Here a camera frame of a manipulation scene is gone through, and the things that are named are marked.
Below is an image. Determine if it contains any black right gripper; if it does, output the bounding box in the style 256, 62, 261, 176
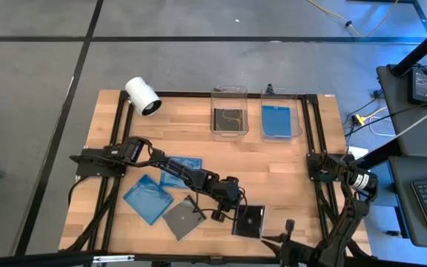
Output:
260, 233, 322, 267

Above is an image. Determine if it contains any clear black jewel case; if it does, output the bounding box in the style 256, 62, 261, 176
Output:
161, 194, 208, 242
213, 108, 245, 134
231, 204, 266, 240

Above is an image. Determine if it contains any blue translucent jewel case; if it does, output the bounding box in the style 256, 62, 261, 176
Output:
159, 155, 203, 189
122, 174, 174, 226
261, 105, 293, 140

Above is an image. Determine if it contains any clear plastic bin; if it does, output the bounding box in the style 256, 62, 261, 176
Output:
259, 85, 303, 143
210, 85, 250, 142

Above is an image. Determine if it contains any white paper sheet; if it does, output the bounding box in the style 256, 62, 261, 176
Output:
348, 145, 369, 160

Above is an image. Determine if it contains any dark grey desk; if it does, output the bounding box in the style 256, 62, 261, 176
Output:
387, 155, 427, 249
376, 64, 427, 159

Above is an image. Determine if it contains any black power adapter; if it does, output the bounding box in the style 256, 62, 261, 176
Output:
408, 65, 427, 108

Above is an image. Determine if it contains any black diagonal pole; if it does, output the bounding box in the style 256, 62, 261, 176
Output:
394, 18, 427, 78

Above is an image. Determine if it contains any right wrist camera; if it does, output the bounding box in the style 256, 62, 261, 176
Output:
285, 218, 296, 242

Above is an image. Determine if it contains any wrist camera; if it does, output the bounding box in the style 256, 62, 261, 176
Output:
211, 209, 227, 224
285, 218, 296, 242

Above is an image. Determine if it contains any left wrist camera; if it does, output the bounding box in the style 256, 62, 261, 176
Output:
211, 209, 227, 224

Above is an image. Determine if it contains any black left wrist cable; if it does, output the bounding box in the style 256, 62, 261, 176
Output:
187, 184, 248, 223

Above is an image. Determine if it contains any silver metal bracket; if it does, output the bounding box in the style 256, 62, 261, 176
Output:
92, 254, 136, 265

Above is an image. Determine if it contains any yellow plug cable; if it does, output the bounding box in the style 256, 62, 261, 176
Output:
354, 106, 388, 126

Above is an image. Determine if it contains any white coiled cable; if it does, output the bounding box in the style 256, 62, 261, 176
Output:
368, 115, 396, 138

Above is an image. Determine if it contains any white diagonal cable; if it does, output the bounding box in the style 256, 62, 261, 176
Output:
368, 99, 427, 153

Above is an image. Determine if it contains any black overhead mount beam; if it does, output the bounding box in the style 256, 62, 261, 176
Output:
0, 248, 427, 267

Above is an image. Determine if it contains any yellow floor cable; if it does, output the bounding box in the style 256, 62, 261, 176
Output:
305, 0, 400, 39

